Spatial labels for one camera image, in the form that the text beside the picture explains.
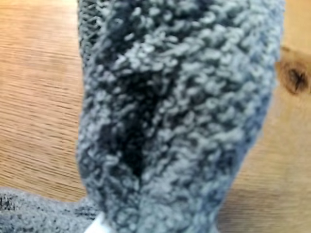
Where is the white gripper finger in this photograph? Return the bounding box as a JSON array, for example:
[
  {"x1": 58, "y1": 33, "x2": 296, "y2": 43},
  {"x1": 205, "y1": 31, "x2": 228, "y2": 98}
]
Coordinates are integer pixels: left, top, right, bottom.
[{"x1": 84, "y1": 212, "x2": 109, "y2": 233}]

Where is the grey terry cloth towel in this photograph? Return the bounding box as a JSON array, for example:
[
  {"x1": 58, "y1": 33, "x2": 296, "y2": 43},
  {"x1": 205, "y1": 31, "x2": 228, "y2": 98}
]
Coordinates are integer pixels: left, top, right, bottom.
[{"x1": 0, "y1": 0, "x2": 286, "y2": 233}]

